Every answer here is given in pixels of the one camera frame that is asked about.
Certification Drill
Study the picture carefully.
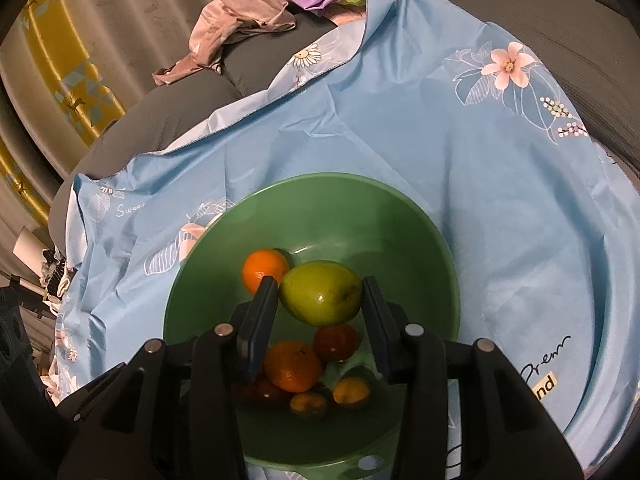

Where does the light blue floral sheet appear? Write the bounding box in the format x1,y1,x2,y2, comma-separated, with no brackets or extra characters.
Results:
47,0,638,480

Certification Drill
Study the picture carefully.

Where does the small tan round berry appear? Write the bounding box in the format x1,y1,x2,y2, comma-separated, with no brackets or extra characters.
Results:
290,391,328,418

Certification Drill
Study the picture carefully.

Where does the dark red round berry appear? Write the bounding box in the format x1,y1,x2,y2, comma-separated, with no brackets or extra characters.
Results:
250,377,291,406

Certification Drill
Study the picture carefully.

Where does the white rod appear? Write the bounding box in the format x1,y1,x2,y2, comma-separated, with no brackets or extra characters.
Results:
10,275,51,297

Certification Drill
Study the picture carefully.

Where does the green mango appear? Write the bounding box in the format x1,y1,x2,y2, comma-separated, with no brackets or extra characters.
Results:
278,261,363,326

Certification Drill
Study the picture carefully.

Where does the reddish orange tangerine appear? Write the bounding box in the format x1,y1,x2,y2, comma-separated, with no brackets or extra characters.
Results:
314,324,361,362

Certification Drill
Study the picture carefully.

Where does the white paper sheet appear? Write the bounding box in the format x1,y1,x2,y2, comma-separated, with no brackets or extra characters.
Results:
12,227,48,266

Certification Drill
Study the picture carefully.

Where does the grey quilted sofa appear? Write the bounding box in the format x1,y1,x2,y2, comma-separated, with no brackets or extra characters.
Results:
47,0,640,461

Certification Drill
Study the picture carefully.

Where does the green bowl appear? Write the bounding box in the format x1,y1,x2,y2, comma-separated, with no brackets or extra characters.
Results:
162,172,461,470

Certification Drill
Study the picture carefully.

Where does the grey yellow patterned curtain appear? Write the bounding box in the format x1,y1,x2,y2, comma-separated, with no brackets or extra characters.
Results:
0,0,241,261

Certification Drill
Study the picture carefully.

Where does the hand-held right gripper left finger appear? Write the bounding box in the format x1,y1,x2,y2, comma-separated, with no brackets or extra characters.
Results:
56,275,279,480

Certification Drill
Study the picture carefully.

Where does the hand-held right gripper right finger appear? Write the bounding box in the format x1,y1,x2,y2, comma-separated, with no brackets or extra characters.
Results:
361,276,585,480

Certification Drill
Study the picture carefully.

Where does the black white cloth pile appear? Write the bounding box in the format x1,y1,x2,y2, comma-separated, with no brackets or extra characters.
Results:
40,249,76,301

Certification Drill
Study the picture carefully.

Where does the orange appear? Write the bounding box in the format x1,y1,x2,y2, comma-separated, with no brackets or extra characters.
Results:
264,341,323,393
242,249,292,295

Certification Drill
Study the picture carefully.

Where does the pinkish grey garment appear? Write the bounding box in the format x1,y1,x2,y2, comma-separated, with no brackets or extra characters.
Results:
152,0,297,87

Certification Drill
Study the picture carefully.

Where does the small yellow-green round berry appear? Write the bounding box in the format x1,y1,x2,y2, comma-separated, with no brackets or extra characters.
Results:
332,376,372,407

